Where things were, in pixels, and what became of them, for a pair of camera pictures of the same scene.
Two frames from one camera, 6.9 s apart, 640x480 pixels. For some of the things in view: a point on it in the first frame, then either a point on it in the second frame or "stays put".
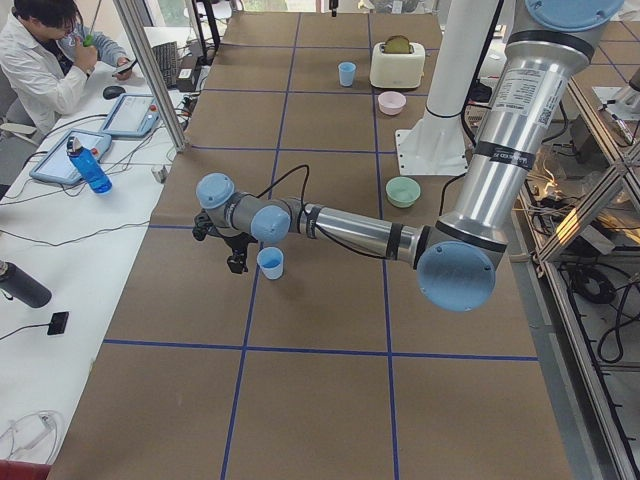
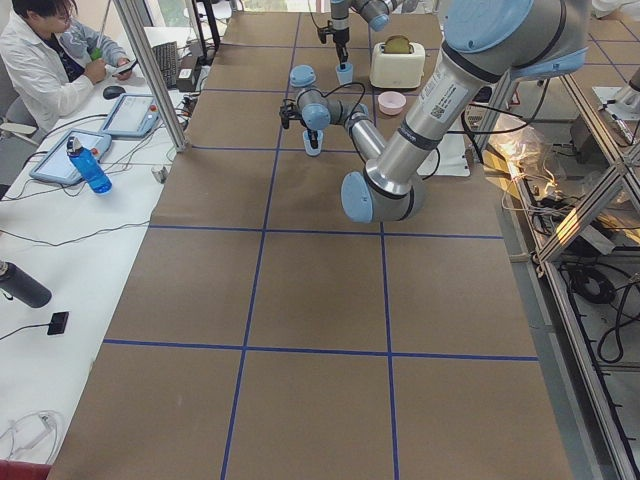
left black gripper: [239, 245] to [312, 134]
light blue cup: [346, 73] stays put
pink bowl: [391, 103] stays put
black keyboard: [166, 55] stays put
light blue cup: [271, 261] to [311, 151]
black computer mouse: [112, 92] stays put
